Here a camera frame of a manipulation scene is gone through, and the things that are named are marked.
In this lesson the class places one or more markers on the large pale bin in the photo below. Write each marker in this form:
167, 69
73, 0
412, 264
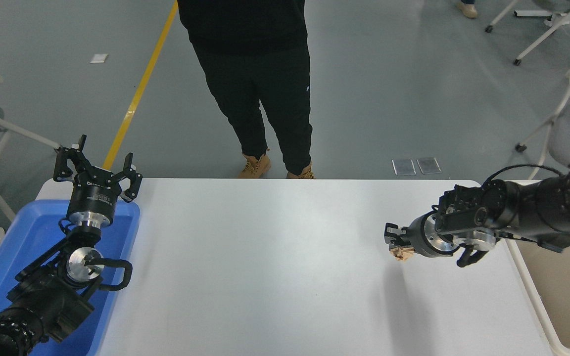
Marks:
567, 296

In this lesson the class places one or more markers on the white floor patch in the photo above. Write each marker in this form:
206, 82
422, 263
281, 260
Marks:
99, 58

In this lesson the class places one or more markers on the tan paper ball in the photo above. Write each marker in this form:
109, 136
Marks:
403, 254

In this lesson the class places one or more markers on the silver floor plate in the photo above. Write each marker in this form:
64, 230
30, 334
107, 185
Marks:
428, 165
403, 167

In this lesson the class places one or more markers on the white wheeled chair base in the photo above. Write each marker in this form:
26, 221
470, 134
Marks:
537, 13

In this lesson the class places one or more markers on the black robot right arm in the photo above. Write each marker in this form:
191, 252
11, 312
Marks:
537, 207

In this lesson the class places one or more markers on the blue plastic tray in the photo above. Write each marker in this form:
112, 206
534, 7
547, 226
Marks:
32, 232

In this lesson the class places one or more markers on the person in black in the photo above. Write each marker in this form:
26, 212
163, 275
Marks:
260, 74

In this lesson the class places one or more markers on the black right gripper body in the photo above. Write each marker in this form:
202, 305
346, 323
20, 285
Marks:
416, 237

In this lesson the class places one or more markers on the person in blue jeans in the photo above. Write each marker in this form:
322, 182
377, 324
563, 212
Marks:
468, 9

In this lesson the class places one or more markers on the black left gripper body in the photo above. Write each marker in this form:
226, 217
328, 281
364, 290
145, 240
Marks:
92, 195

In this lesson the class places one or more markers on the white frame chair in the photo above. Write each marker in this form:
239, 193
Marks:
3, 126

